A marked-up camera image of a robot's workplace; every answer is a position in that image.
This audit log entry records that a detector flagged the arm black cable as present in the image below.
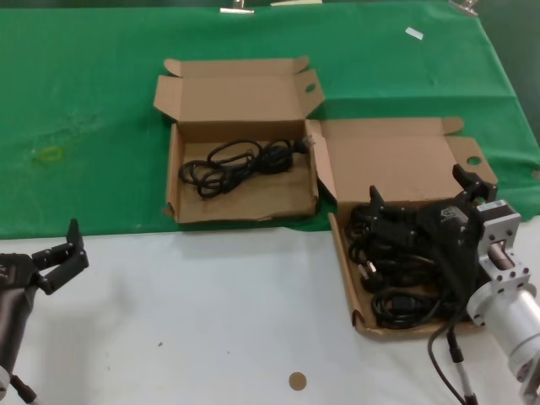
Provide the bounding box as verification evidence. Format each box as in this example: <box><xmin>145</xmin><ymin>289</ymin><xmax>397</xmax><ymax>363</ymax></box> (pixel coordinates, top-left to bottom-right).
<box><xmin>427</xmin><ymin>307</ymin><xmax>480</xmax><ymax>405</ymax></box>
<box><xmin>8</xmin><ymin>374</ymin><xmax>41</xmax><ymax>405</ymax></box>

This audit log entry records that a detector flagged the black power cable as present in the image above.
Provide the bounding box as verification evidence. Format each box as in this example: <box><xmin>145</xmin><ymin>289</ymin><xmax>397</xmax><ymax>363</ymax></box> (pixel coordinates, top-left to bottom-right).
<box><xmin>357</xmin><ymin>256</ymin><xmax>455</xmax><ymax>305</ymax></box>
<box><xmin>345</xmin><ymin>204</ymin><xmax>423</xmax><ymax>271</ymax></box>
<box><xmin>178</xmin><ymin>137</ymin><xmax>316</xmax><ymax>200</ymax></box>
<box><xmin>370</xmin><ymin>289</ymin><xmax>472</xmax><ymax>331</ymax></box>

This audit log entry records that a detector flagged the green table cloth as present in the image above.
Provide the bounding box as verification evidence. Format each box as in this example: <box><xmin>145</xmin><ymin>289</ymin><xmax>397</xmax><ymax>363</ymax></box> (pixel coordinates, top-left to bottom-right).
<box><xmin>0</xmin><ymin>0</ymin><xmax>540</xmax><ymax>240</ymax></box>

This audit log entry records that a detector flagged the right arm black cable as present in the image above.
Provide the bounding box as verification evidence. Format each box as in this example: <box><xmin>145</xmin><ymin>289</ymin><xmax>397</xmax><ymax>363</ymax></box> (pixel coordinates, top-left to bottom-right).
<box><xmin>427</xmin><ymin>307</ymin><xmax>480</xmax><ymax>405</ymax></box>

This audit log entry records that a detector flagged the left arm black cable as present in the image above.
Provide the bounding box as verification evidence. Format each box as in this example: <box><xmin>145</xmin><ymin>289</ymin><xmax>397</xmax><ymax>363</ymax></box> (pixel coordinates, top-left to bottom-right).
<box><xmin>8</xmin><ymin>374</ymin><xmax>41</xmax><ymax>405</ymax></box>

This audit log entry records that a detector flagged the cardboard box with oval hole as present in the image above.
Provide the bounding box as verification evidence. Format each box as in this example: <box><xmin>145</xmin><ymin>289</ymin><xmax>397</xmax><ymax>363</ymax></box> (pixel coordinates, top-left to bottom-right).
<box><xmin>152</xmin><ymin>56</ymin><xmax>326</xmax><ymax>224</ymax></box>

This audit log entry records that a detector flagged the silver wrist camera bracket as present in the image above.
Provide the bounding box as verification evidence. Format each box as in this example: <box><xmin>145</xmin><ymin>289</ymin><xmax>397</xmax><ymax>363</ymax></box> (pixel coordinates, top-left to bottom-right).
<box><xmin>478</xmin><ymin>201</ymin><xmax>533</xmax><ymax>294</ymax></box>

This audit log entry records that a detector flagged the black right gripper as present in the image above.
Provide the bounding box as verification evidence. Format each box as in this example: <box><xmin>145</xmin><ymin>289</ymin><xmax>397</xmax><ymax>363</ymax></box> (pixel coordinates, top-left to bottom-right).
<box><xmin>369</xmin><ymin>164</ymin><xmax>499</xmax><ymax>292</ymax></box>

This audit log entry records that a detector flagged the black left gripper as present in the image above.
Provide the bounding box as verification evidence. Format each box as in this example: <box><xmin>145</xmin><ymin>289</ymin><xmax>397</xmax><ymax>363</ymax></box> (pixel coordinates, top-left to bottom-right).
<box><xmin>0</xmin><ymin>218</ymin><xmax>90</xmax><ymax>296</ymax></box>

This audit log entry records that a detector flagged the metal cloth clip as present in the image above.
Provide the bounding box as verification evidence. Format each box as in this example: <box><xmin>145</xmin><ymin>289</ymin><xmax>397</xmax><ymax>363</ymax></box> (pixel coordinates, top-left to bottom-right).
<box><xmin>448</xmin><ymin>0</ymin><xmax>480</xmax><ymax>17</ymax></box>
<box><xmin>219</xmin><ymin>0</ymin><xmax>256</xmax><ymax>15</ymax></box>

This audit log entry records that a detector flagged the cardboard box with round hole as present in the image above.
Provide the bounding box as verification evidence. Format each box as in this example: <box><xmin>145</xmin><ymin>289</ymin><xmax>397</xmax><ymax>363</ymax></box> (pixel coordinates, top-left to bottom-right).
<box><xmin>305</xmin><ymin>116</ymin><xmax>522</xmax><ymax>338</ymax></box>

